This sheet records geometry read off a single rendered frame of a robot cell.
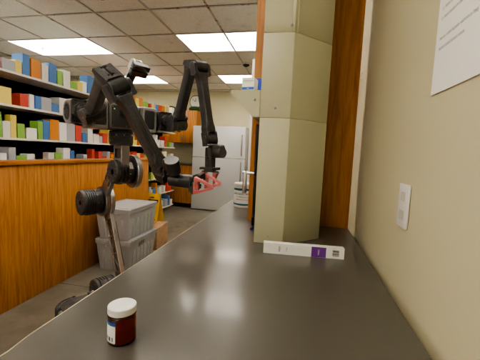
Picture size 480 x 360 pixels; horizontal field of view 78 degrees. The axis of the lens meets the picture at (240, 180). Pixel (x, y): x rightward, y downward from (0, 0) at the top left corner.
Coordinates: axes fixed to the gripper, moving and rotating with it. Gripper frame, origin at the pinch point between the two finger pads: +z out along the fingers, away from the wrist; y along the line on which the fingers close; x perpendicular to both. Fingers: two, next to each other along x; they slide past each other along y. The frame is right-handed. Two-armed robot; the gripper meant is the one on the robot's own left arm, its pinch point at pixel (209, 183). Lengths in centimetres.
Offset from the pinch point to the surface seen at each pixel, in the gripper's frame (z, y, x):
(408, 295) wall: 16, 76, -79
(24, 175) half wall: 6, -163, 37
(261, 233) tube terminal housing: 13, 35, -46
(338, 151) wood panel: -20, 66, -9
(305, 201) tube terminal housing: 0, 51, -38
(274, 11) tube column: -68, 37, -46
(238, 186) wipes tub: 2.7, 11.8, 21.1
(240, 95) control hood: -39, 25, -46
